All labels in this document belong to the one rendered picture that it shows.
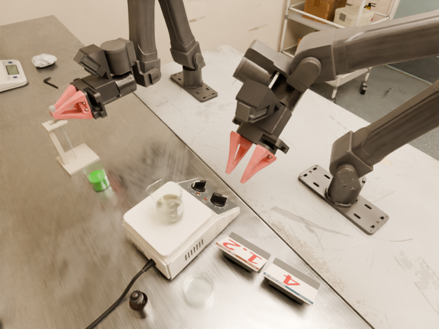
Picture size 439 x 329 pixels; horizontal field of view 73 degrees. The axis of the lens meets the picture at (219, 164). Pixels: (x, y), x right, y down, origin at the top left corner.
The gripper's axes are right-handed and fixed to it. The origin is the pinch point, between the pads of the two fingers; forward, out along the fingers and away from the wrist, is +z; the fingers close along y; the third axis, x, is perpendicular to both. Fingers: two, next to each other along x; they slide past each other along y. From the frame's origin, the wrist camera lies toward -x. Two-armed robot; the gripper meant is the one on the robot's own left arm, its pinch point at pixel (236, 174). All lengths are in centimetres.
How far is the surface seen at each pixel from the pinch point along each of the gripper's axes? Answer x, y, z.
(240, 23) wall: 134, -124, -87
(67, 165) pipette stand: -2.0, -39.7, 21.0
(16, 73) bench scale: 3, -93, 13
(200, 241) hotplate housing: -0.7, 1.2, 14.0
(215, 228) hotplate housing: 1.8, 1.2, 11.0
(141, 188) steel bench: 4.0, -20.9, 15.3
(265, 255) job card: 7.6, 10.6, 10.7
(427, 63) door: 249, -10, -158
